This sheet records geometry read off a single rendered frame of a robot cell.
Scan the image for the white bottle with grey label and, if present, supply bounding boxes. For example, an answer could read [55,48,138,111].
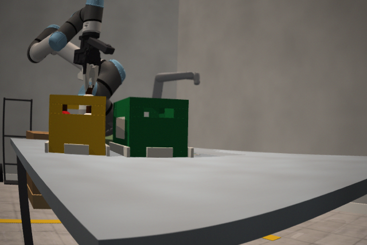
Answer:
[79,85,93,115]

